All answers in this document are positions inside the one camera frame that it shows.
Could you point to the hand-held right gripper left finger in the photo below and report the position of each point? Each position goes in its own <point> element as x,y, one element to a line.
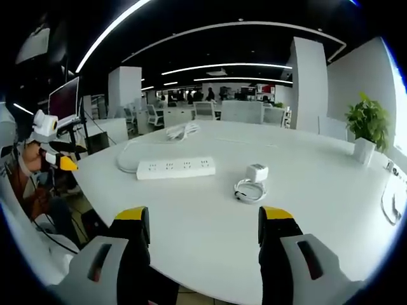
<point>95,279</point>

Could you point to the white square plant pot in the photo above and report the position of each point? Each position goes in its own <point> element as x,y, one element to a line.
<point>364,151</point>

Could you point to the curved ceiling light strip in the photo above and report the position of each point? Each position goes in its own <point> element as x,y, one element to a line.
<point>105,35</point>

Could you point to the white mesh office chair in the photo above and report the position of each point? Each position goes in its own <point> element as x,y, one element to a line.
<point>274,116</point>
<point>204,110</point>
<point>242,112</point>
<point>154,115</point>

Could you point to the black box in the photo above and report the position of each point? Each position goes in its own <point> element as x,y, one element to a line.
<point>98,142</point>

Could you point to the computer monitor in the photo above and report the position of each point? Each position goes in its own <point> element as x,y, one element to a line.
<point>63,98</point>

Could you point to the white charger block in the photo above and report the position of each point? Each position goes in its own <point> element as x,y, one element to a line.
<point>257,173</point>

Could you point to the small desk socket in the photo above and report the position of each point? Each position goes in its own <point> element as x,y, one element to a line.
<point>390,165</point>

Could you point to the white power strip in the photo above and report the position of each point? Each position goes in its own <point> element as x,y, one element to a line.
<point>175,167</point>

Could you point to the white desk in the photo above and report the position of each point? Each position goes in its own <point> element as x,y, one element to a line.
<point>203,222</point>

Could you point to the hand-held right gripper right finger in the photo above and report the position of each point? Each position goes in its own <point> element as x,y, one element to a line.
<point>295,279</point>

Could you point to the black stand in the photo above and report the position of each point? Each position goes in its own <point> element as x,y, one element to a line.
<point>83,127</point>

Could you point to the person's left hand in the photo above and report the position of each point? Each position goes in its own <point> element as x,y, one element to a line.
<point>30,157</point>

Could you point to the green potted plant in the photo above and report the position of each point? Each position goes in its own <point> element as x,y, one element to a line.
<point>369,119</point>

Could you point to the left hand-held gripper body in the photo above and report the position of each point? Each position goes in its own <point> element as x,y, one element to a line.
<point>43,125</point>

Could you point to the person's white clothing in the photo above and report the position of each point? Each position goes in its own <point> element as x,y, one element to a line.
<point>25,251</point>

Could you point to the person's brown clothing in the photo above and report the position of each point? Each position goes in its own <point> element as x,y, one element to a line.
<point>35,193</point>

